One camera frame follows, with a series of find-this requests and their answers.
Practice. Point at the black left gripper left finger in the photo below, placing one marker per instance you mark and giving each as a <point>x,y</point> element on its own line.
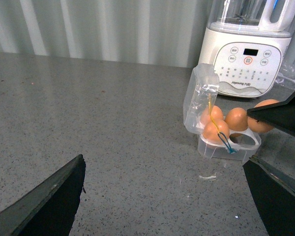
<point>50,208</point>

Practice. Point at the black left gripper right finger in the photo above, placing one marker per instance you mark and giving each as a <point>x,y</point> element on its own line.
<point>273,193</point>

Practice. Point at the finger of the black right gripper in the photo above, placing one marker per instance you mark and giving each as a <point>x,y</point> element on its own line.
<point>280,115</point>

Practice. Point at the brown egg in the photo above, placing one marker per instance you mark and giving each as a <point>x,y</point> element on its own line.
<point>237,119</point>
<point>216,113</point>
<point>210,132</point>
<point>259,126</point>

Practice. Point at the clear plastic egg box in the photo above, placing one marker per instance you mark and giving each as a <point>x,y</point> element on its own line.
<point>203,81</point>

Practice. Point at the clear plastic bag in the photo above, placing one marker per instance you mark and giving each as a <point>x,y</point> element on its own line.
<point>286,76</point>

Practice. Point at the yellow blue rubber band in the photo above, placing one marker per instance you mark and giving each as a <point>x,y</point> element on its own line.
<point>220,134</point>

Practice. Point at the white Joyoung blender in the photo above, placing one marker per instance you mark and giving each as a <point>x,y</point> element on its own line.
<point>246,41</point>

